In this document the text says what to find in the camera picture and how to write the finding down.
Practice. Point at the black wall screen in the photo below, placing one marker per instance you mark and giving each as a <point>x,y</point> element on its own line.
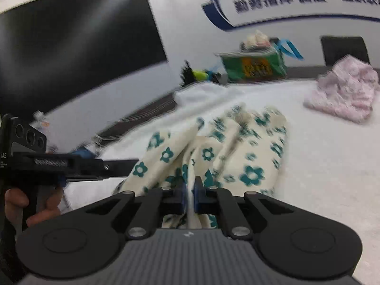
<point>74,50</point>

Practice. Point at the yellow-green cloth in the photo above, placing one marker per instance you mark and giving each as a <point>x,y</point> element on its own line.
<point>199,74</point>

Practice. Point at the clear plastic bottle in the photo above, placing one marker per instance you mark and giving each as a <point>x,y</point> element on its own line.
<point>41,121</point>

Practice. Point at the black office chair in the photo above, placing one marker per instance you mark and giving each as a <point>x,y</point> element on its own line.
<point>344,49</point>

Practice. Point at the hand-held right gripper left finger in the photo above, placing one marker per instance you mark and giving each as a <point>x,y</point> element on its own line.
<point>182,200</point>

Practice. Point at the pink floral garment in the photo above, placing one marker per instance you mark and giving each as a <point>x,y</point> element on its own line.
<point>347,92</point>

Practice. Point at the person's left hand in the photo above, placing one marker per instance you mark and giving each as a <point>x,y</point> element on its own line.
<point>50,204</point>

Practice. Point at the cream green-flower garment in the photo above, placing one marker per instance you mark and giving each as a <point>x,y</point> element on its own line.
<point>207,142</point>

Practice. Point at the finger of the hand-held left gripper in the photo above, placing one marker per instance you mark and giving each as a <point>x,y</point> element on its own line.
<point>115,167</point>

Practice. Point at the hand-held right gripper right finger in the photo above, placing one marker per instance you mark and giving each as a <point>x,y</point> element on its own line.
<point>198,197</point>

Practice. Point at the white towel blanket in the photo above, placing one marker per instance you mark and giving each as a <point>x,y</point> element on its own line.
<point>311,154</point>

